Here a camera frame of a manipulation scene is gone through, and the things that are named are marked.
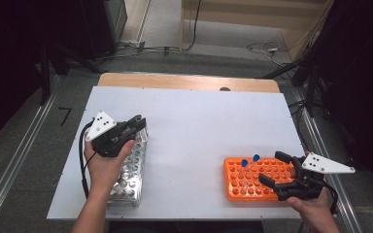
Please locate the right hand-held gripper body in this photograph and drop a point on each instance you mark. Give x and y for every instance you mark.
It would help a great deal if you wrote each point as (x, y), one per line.
(307, 184)

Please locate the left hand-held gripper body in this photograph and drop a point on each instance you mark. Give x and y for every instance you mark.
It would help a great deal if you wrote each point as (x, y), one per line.
(110, 142)

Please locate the orange plastic test tube rack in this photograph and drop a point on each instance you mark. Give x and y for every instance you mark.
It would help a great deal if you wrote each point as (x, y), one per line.
(249, 191)

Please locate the blue-capped clear test tube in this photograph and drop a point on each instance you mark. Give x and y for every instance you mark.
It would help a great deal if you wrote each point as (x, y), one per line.
(244, 162)
(256, 157)

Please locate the silver metal test tube rack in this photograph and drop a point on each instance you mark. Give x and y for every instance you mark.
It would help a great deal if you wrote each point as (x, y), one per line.
(132, 181)

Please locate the person's right hand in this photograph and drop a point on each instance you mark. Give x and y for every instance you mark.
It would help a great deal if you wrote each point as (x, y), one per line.
(314, 208)

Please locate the person's left hand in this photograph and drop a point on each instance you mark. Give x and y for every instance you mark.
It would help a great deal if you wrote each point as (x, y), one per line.
(105, 171)

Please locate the white table board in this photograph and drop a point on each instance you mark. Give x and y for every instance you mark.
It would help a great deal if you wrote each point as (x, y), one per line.
(191, 129)

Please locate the black stand legs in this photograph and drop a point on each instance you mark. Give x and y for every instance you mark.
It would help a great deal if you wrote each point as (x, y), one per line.
(45, 77)
(311, 90)

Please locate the black curtain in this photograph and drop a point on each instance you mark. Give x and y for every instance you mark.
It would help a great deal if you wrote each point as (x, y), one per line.
(19, 48)
(359, 64)

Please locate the beige wooden furniture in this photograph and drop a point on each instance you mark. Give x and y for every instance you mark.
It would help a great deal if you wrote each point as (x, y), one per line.
(239, 19)

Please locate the aluminium floor rail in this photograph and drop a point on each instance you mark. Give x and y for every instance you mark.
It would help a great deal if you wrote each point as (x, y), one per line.
(22, 152)
(327, 168)

